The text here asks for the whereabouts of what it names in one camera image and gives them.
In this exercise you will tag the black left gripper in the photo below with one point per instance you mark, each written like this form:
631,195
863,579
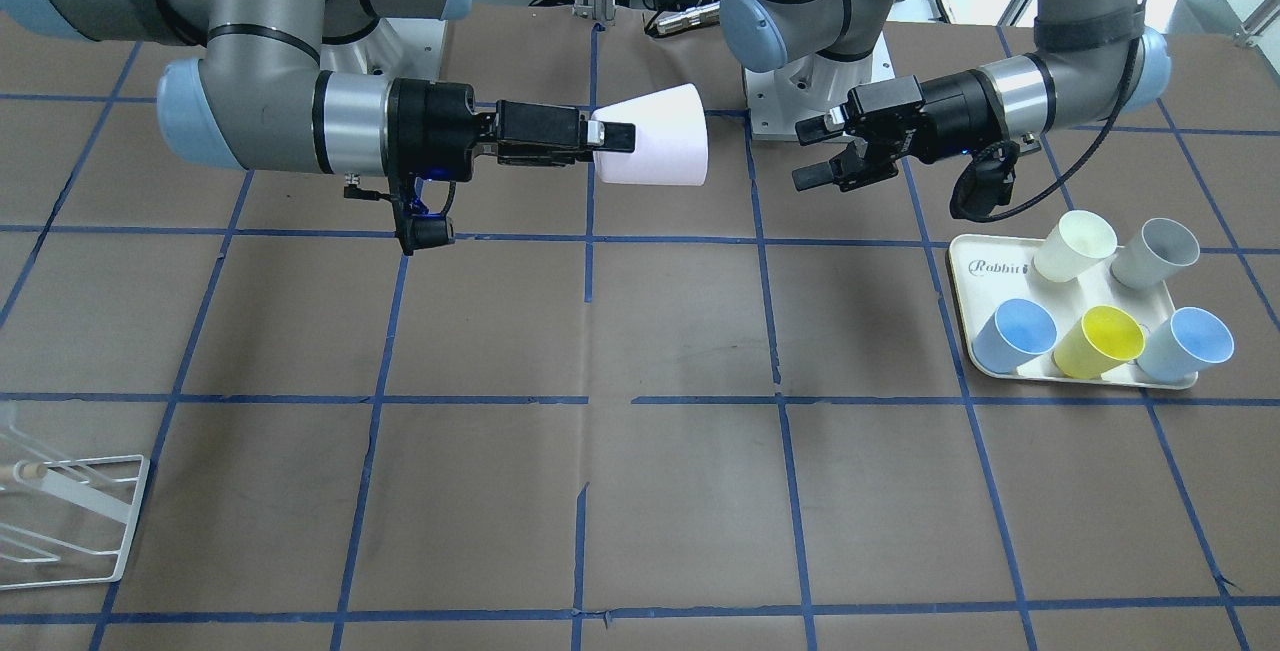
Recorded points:
950,107

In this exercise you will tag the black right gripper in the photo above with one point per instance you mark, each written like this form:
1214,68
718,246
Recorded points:
436,126

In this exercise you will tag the silver cylindrical connector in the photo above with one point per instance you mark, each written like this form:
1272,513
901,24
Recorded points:
670,23

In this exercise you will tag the cream white cup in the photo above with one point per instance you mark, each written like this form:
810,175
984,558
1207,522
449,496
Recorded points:
1079,240

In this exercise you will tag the blue cup near tray corner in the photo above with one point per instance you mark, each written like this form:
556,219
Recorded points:
1020,330

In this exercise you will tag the pink cup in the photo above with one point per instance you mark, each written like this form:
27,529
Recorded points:
671,145

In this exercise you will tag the yellow cup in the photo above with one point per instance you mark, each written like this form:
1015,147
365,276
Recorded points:
1104,338

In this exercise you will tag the cream rabbit tray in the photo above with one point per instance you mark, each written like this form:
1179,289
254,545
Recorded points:
988,270

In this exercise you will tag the white wire cup rack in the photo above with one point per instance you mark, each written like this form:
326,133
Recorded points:
65,520

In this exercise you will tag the light blue cup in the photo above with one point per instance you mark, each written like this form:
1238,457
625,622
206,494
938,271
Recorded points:
1190,340

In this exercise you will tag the grey cup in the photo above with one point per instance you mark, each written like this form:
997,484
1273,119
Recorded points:
1161,248

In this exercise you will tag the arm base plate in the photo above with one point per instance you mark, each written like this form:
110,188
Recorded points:
396,47
780,101

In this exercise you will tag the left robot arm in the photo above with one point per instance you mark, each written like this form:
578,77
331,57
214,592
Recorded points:
1086,61

